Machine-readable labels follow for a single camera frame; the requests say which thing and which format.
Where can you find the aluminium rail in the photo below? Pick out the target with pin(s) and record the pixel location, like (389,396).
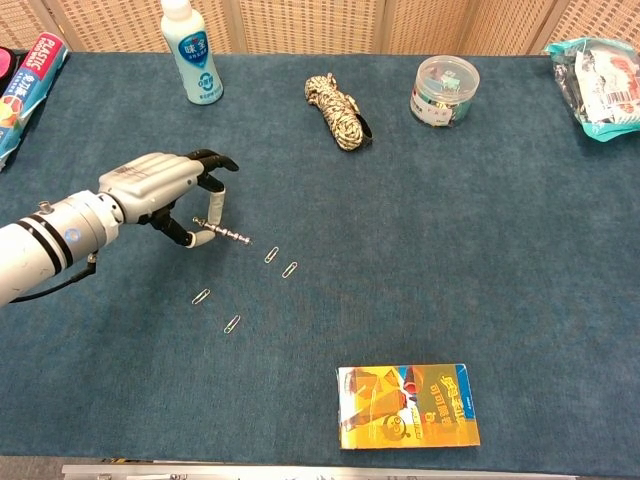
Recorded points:
(300,472)

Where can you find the teal felt table mat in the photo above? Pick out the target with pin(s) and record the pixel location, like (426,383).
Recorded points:
(400,225)

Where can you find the pink black object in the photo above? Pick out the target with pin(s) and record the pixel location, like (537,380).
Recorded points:
(6,65)

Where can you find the metal magnetic rod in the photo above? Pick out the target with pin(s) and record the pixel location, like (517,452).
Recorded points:
(225,233)

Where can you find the blue plastic wrap box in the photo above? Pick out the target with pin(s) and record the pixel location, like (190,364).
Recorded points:
(27,95)

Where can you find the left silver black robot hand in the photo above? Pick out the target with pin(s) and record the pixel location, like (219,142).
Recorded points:
(145,185)

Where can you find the wicker folding screen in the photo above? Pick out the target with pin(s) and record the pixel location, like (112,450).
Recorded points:
(310,25)

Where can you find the clear jar of binder clips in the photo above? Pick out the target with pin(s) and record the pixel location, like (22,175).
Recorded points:
(442,97)

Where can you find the white drink bottle blue label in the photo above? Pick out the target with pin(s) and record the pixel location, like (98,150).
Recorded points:
(192,55)

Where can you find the yellow snack box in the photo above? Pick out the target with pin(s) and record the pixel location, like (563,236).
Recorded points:
(405,407)

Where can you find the teal white snack bag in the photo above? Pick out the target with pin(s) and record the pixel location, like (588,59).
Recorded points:
(600,90)

